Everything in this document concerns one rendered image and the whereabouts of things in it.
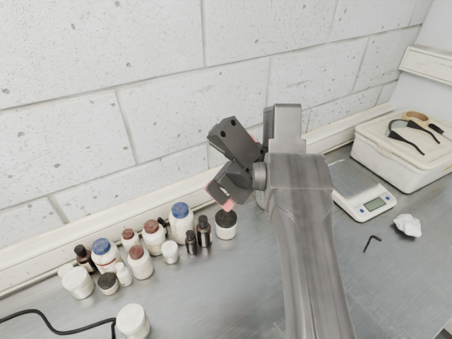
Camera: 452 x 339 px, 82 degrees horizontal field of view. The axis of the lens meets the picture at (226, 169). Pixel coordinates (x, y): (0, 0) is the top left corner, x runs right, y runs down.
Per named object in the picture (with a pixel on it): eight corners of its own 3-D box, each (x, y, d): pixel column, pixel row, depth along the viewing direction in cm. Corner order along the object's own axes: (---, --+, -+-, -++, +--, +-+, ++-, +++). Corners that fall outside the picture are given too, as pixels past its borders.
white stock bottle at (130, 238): (124, 257, 76) (116, 240, 70) (128, 243, 79) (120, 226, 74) (140, 256, 76) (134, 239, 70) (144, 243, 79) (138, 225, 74)
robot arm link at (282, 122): (249, 112, 42) (256, 91, 30) (303, 113, 42) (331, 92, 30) (248, 183, 42) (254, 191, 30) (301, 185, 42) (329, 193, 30)
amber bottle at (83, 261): (91, 259, 75) (79, 239, 69) (101, 264, 74) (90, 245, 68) (80, 270, 72) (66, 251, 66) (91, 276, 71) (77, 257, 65)
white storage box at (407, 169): (465, 169, 106) (488, 140, 97) (407, 200, 93) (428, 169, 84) (397, 133, 127) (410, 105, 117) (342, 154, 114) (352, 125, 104)
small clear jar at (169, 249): (160, 259, 75) (157, 249, 72) (170, 247, 78) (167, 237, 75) (173, 267, 73) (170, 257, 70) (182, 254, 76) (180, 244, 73)
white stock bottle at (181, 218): (200, 230, 83) (196, 202, 75) (189, 248, 78) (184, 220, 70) (180, 223, 85) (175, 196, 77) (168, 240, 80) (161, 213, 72)
